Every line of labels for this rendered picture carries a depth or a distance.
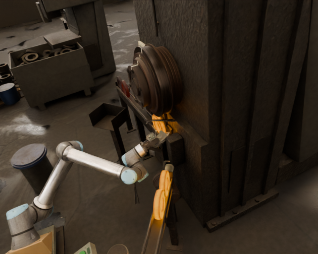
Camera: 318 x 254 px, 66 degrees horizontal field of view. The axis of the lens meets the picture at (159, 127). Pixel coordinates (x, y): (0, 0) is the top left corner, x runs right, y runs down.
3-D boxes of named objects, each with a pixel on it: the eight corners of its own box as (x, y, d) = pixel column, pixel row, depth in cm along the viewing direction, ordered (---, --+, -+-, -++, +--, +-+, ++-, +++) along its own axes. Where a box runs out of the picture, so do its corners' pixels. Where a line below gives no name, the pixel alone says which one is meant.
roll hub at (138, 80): (138, 94, 179) (130, 58, 162) (153, 112, 157) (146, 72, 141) (131, 97, 177) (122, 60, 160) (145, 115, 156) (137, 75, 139)
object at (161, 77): (148, 96, 194) (137, 36, 166) (175, 126, 159) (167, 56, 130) (140, 99, 193) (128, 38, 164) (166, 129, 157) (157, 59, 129)
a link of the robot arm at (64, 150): (49, 140, 169) (136, 171, 149) (61, 139, 181) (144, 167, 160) (45, 156, 170) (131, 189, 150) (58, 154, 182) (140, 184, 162)
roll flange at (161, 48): (159, 92, 197) (151, 32, 169) (189, 121, 161) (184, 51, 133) (148, 96, 194) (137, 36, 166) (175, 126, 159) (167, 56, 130)
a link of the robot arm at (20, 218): (5, 237, 175) (-1, 212, 177) (25, 227, 191) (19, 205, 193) (21, 232, 170) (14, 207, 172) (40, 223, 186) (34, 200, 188)
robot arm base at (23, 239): (7, 253, 167) (4, 238, 168) (15, 246, 185) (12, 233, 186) (37, 241, 173) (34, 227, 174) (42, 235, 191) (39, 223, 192)
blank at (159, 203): (163, 183, 134) (157, 183, 135) (158, 205, 121) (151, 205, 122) (166, 203, 142) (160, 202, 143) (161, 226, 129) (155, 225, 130)
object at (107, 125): (120, 157, 271) (103, 102, 228) (140, 164, 259) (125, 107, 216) (108, 170, 258) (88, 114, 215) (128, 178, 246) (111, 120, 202)
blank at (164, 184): (168, 165, 147) (162, 165, 148) (163, 183, 134) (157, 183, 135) (170, 184, 155) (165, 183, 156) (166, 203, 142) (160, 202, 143)
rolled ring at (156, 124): (160, 122, 170) (164, 121, 171) (150, 110, 184) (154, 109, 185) (163, 142, 181) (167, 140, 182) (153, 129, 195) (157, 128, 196)
